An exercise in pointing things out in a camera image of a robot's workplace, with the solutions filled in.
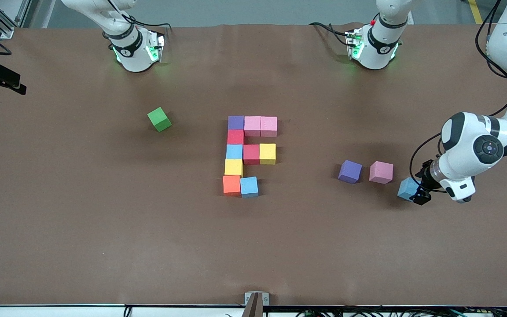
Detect light pink foam block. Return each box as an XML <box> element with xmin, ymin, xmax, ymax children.
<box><xmin>244</xmin><ymin>116</ymin><xmax>261</xmax><ymax>137</ymax></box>
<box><xmin>260</xmin><ymin>116</ymin><xmax>278</xmax><ymax>138</ymax></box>
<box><xmin>369</xmin><ymin>161</ymin><xmax>394</xmax><ymax>184</ymax></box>

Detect aluminium frame post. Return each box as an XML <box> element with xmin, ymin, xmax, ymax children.
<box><xmin>0</xmin><ymin>0</ymin><xmax>32</xmax><ymax>39</ymax></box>

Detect green foam block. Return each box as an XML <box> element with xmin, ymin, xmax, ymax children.
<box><xmin>147</xmin><ymin>107</ymin><xmax>173</xmax><ymax>133</ymax></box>

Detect yellow foam block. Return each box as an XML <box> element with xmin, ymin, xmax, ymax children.
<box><xmin>224</xmin><ymin>158</ymin><xmax>244</xmax><ymax>177</ymax></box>
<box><xmin>259</xmin><ymin>143</ymin><xmax>277</xmax><ymax>166</ymax></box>

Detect orange foam block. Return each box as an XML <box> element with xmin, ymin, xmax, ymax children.
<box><xmin>222</xmin><ymin>175</ymin><xmax>242</xmax><ymax>195</ymax></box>

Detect black arm base cable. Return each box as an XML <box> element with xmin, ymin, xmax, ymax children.
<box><xmin>309</xmin><ymin>21</ymin><xmax>352</xmax><ymax>47</ymax></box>

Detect table cover mat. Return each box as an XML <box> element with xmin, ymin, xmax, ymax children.
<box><xmin>0</xmin><ymin>23</ymin><xmax>507</xmax><ymax>307</ymax></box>

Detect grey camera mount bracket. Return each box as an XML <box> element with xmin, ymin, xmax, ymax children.
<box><xmin>244</xmin><ymin>291</ymin><xmax>270</xmax><ymax>317</ymax></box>

